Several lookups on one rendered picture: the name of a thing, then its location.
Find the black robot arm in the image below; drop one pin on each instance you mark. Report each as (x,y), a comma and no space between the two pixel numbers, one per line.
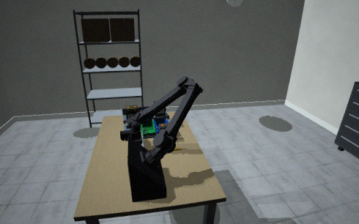
(162,143)

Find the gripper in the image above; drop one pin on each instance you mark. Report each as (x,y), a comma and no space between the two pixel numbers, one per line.
(139,138)

